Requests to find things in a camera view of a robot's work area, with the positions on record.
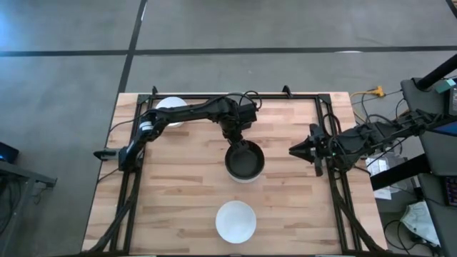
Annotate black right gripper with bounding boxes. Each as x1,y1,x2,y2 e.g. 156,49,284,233
288,123,335,178

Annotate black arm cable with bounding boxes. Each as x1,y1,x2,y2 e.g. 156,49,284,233
228,90,263,112
322,113,344,144

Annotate white bowl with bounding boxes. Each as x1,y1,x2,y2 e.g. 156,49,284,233
215,200,257,245
227,170,264,184
155,96,189,129

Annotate black pole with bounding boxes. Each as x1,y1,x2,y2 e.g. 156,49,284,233
416,53,457,91

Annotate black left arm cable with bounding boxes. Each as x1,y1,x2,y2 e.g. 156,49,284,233
228,90,263,112

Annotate grey metal stand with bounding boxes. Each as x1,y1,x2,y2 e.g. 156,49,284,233
0,160,58,257

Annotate black beam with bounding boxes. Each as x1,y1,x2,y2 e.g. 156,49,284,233
370,153,431,191

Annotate black aluminium frame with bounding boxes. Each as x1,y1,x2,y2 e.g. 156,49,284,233
85,85,390,257

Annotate dark device with blue light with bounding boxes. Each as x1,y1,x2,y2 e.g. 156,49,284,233
0,141,19,164

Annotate tablet with blue screen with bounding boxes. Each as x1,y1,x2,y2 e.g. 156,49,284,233
428,120,457,137

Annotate teal box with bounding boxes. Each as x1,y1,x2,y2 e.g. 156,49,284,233
435,79,457,94

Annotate black bowl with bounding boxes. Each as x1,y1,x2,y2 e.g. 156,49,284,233
224,139,266,179

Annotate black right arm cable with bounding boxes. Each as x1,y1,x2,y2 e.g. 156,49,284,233
322,113,344,144

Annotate dark keyboard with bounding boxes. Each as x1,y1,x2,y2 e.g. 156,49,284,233
444,176,457,208

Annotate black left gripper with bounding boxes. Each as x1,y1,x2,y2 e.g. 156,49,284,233
220,119,251,149

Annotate black table clamp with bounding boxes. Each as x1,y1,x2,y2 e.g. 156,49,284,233
93,148,119,161

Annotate grey desk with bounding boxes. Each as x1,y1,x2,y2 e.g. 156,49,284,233
399,76,457,257

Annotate white papers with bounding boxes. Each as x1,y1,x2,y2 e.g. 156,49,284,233
366,153,392,201

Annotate white plastic bag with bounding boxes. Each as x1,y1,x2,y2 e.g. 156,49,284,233
399,200,441,247

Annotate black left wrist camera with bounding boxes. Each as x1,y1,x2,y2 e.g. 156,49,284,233
237,103,258,131

